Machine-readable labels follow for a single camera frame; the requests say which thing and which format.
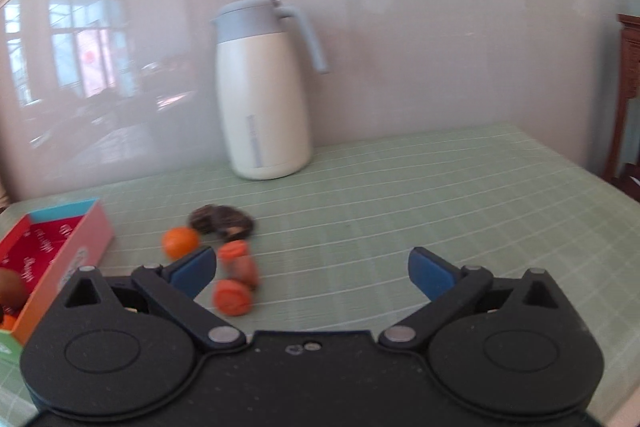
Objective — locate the small orange tangerine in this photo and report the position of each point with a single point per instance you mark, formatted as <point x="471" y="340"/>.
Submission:
<point x="180" y="241"/>

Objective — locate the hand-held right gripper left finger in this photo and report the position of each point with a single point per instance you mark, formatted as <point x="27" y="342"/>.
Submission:
<point x="192" y="271"/>

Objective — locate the small carrot piece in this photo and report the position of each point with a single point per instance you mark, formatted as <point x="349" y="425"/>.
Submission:
<point x="232" y="298"/>

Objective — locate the white and blue thermos jug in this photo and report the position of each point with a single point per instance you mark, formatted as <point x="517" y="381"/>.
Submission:
<point x="265" y="107"/>

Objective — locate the large carrot piece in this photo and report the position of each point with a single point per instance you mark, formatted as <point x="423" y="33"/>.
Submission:
<point x="242" y="267"/>

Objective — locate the brown wooden furniture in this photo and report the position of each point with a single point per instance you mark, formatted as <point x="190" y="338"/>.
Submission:
<point x="627" y="97"/>

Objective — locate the brown kiwi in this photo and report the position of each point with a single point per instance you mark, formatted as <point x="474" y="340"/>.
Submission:
<point x="11" y="289"/>

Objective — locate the green grid table mat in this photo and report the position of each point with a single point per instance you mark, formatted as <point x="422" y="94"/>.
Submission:
<point x="400" y="207"/>

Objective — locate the colourful cardboard box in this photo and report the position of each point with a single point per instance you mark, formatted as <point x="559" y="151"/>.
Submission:
<point x="75" y="242"/>

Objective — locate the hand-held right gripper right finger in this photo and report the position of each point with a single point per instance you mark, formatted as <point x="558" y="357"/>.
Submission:
<point x="430" y="274"/>

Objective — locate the dark brown dried mushroom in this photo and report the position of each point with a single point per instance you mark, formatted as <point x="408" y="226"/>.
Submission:
<point x="236" y="224"/>

